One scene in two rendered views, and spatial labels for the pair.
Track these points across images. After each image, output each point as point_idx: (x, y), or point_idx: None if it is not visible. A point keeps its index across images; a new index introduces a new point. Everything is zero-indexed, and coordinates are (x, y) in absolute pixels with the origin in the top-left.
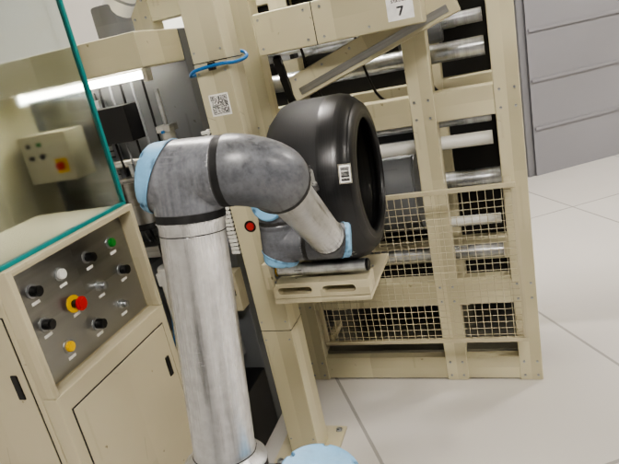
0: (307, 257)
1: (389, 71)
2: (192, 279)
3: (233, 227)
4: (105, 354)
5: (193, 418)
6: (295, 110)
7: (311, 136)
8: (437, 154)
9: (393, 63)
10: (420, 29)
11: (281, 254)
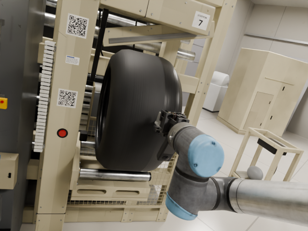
0: (212, 210)
1: (145, 50)
2: None
3: (44, 130)
4: None
5: None
6: (142, 58)
7: (162, 85)
8: None
9: (151, 46)
10: (192, 38)
11: (197, 208)
